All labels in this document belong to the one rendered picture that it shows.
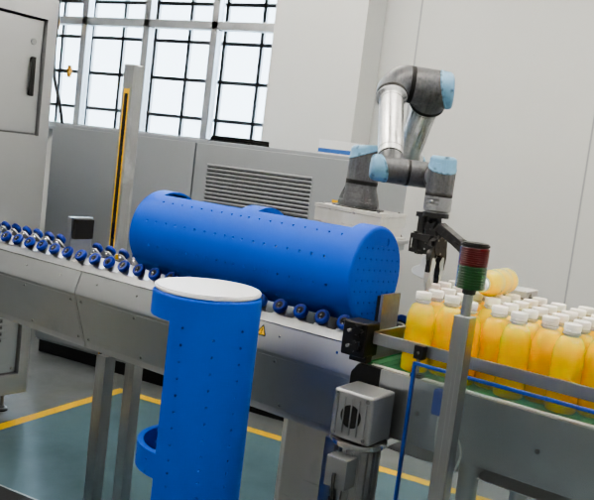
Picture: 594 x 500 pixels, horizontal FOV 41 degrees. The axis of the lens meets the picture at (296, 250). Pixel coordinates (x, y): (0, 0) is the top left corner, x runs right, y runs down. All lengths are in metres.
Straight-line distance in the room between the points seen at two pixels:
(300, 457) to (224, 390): 1.00
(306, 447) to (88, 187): 2.56
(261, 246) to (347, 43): 3.03
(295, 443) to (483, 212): 2.58
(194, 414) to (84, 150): 3.18
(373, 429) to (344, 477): 0.13
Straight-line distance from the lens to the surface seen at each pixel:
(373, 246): 2.23
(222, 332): 1.97
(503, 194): 5.09
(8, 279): 3.25
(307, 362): 2.26
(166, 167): 4.61
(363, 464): 1.98
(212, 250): 2.44
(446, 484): 1.85
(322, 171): 4.10
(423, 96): 2.54
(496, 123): 5.13
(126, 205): 3.42
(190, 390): 2.00
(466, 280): 1.72
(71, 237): 3.08
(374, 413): 1.92
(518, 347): 1.91
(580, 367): 1.89
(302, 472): 2.98
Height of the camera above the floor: 1.38
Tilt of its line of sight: 6 degrees down
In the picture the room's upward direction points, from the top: 7 degrees clockwise
